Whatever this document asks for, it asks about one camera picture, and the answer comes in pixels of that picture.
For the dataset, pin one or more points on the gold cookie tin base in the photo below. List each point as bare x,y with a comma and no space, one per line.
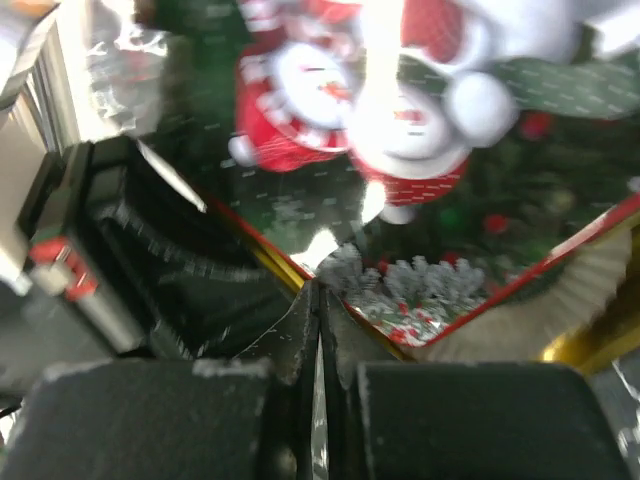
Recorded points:
417,283

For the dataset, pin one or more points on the gold tin lid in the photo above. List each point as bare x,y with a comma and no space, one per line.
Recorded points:
364,110

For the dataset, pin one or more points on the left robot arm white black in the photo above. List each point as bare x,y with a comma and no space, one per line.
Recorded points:
141,265

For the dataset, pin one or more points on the floral patterned serving tray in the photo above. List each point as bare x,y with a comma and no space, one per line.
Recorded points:
37,123

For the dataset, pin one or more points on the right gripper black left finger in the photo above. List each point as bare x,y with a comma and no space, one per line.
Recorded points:
249,417

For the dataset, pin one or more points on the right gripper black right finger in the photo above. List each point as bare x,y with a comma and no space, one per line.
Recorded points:
506,420

